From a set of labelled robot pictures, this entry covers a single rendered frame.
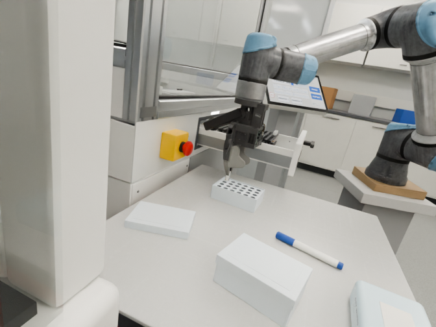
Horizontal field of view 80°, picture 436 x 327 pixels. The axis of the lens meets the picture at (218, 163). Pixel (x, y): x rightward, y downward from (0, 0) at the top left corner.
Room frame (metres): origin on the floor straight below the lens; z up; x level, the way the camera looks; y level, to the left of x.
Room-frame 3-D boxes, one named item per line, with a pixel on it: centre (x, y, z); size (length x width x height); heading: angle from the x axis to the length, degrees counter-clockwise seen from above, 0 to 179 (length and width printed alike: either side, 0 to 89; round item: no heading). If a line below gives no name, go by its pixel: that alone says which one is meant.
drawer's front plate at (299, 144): (0.90, -0.27, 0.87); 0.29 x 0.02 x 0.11; 162
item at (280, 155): (0.96, -0.07, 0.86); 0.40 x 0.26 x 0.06; 72
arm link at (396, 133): (1.03, -0.68, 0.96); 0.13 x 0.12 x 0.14; 17
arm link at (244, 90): (0.70, -0.05, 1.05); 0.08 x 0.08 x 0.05
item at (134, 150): (1.18, 0.48, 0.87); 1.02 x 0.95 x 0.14; 162
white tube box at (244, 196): (0.65, -0.07, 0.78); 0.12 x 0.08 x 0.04; 69
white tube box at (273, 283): (0.34, -0.10, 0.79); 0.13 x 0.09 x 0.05; 58
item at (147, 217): (0.48, 0.09, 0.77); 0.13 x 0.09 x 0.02; 89
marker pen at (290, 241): (0.46, -0.21, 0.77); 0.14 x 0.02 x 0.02; 58
